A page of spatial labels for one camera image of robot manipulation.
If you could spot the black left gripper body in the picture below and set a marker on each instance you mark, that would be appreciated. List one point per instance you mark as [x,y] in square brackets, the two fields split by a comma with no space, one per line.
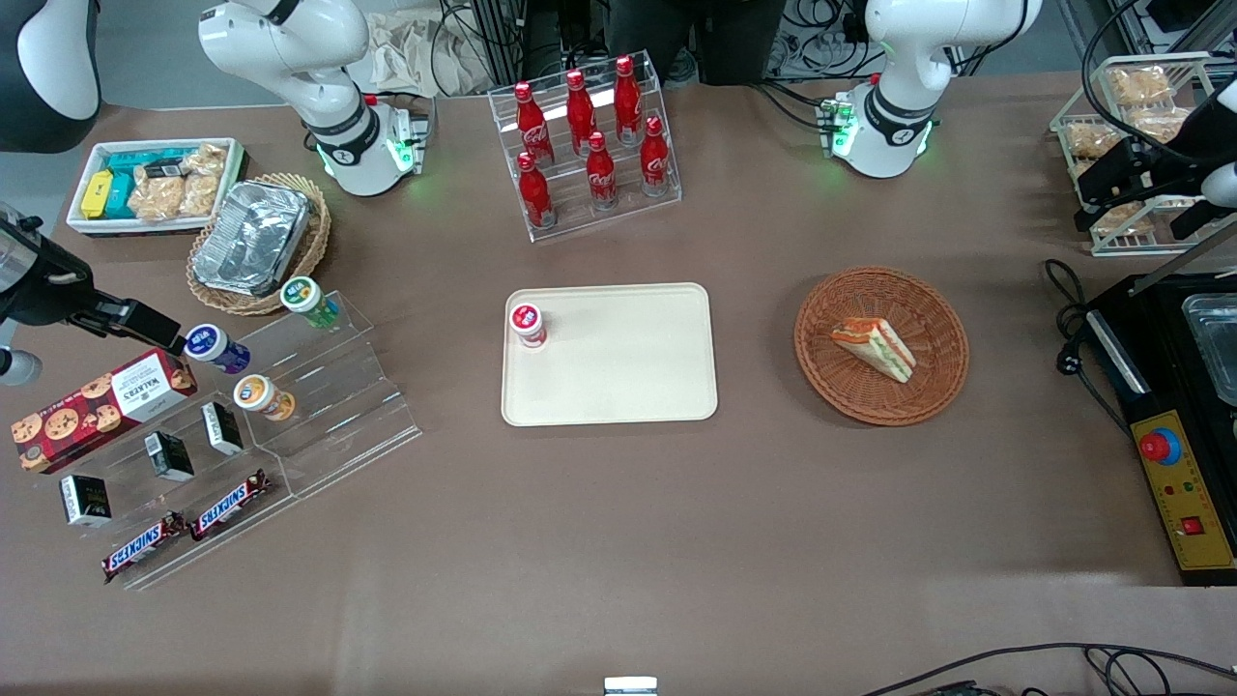
[1191,138]

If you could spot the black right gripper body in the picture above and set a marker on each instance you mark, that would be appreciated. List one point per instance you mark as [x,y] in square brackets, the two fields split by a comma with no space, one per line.
[41,293]

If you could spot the triangular sandwich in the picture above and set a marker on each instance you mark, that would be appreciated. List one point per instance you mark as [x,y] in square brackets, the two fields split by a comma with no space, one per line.
[875,346]

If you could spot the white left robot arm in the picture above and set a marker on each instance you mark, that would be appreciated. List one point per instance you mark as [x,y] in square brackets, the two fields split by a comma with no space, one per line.
[904,58]

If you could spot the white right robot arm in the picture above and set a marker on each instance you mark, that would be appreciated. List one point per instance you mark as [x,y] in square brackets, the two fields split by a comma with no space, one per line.
[290,43]

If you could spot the aluminium foil tray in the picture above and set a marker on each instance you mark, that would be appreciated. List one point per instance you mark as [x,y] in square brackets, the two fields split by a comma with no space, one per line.
[251,237]

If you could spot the tan oval wicker basket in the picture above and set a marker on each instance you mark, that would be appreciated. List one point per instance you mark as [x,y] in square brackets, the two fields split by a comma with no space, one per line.
[314,242]

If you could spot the brown round wicker basket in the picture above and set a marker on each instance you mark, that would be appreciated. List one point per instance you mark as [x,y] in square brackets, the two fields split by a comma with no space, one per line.
[850,387]

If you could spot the cream plastic tray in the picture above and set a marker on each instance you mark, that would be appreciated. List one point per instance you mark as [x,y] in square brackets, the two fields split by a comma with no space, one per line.
[618,367]

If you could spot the aluminium bar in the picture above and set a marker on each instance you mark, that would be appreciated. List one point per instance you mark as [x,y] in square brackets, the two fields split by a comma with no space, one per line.
[1184,261]

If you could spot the white plastic bin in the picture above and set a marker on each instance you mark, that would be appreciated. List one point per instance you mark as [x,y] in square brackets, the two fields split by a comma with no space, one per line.
[87,227]

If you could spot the purple lid cup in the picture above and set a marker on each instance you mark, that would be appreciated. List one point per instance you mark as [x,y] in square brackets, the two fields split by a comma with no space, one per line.
[213,346]

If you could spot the red Walkers cookie box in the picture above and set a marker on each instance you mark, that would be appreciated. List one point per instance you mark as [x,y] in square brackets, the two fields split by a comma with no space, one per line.
[97,406]

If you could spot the yellow small box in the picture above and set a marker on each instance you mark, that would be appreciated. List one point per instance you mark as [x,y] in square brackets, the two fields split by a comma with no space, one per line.
[97,193]

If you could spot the teal small box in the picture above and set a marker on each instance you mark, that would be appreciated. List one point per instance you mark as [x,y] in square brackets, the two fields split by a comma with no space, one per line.
[121,198]

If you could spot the steel pan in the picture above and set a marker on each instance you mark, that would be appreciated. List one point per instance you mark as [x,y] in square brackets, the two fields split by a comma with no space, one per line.
[1220,343]

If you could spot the clear bag of snacks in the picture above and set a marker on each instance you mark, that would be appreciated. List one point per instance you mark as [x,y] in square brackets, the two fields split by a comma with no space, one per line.
[203,184]
[157,198]

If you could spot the small black box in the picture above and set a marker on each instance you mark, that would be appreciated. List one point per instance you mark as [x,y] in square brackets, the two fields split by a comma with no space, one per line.
[169,457]
[222,428]
[85,501]

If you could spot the orange lid cup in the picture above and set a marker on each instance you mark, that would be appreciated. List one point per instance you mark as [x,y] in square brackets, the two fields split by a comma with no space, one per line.
[259,394]

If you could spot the teal long box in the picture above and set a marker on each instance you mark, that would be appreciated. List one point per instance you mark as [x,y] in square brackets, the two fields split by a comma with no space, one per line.
[135,159]

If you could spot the black machine housing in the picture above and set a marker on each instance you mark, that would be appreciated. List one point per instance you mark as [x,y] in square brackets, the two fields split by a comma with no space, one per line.
[1140,377]

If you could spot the green lid cup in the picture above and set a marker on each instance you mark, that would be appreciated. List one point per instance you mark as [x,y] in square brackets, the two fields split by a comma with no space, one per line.
[304,295]

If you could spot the clear acrylic stepped display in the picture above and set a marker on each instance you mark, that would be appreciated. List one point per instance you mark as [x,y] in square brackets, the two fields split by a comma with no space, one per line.
[135,503]
[338,406]

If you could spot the Snickers bar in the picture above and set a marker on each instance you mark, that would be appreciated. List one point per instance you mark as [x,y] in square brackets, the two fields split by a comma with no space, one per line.
[230,505]
[143,548]

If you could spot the red emergency stop button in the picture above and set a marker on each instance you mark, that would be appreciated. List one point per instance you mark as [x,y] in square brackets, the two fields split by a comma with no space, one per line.
[1160,446]

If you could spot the yellow control panel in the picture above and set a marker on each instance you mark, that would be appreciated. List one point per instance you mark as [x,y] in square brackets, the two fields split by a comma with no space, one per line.
[1184,493]

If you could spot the crumpled beige cloth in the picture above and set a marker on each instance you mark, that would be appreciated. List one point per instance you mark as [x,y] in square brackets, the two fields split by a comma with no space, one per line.
[416,53]

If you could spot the red lid cup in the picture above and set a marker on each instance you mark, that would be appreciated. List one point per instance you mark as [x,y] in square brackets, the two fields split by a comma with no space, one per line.
[527,321]

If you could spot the person in dark trousers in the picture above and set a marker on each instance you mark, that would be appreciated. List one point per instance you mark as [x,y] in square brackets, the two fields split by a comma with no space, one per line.
[734,34]

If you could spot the red cola bottle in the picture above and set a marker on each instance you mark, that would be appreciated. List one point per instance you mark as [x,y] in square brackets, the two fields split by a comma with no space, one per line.
[580,111]
[627,97]
[534,193]
[601,174]
[532,121]
[655,159]

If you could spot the clear acrylic bottle rack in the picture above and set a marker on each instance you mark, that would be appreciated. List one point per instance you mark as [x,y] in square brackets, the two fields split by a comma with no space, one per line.
[667,188]

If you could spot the small white object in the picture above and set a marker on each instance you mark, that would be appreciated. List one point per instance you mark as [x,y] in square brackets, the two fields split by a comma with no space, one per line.
[630,686]

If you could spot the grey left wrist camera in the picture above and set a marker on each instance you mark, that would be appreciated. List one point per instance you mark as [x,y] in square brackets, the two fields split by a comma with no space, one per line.
[1222,186]

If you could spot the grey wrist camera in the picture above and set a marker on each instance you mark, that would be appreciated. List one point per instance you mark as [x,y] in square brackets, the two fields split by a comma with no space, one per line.
[1222,186]
[17,367]

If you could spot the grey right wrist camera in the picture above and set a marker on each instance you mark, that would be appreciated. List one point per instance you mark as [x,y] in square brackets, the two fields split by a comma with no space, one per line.
[17,367]

